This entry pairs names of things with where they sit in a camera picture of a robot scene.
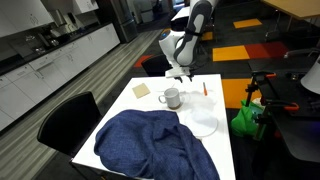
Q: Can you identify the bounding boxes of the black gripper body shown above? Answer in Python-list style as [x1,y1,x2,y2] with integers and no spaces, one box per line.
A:
[173,73,194,80]

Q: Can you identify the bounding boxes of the white mug with brown base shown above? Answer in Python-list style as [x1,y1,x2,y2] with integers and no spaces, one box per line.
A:
[157,87,183,110]

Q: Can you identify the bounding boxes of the tan square pad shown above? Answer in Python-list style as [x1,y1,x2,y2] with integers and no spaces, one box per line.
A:
[131,82,152,99]

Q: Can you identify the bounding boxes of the black chair with metal legs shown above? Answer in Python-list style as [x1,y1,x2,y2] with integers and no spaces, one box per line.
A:
[171,15,188,33]

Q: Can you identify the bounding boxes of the white background table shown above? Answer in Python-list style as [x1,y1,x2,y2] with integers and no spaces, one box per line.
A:
[170,5,191,23]

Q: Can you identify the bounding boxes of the green bag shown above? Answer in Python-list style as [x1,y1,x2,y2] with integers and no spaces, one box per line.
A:
[230,99,266,138]

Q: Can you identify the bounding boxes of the blue knitted cloth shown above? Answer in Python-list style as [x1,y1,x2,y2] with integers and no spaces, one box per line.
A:
[93,109,221,180]

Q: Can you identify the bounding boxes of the tall white cabinet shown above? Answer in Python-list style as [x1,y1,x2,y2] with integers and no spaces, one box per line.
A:
[133,0,155,24]

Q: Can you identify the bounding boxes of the stainless steel fridge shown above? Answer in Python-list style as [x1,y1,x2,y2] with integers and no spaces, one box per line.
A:
[96,0,139,44]

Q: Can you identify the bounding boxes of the grey metal chair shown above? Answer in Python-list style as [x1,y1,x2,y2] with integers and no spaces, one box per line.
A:
[283,39,320,60]

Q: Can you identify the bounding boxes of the white kitchen base cabinets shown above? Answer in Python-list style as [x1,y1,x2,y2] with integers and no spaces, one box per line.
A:
[0,23,121,132]

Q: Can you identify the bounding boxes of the black robot table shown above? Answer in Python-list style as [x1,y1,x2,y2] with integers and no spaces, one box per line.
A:
[248,57,320,164]

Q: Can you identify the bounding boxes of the wooden table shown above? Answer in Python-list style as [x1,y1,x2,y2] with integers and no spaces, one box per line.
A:
[260,0,320,20]

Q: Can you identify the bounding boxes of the dark kitchen countertop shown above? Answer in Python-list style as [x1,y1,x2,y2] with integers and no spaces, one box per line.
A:
[0,21,113,76]

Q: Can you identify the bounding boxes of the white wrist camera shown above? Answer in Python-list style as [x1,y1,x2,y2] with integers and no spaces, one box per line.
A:
[165,67,193,79]

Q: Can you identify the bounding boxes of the black clamp with orange handle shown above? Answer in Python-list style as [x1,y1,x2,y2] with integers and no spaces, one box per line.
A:
[245,70,278,108]
[253,99,300,143]

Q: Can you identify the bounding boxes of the small white wall cabinet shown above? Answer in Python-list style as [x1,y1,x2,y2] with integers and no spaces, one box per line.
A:
[71,0,100,16]

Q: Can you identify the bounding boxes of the white wall cabinets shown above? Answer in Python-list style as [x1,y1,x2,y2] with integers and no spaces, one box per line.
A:
[0,0,55,38]

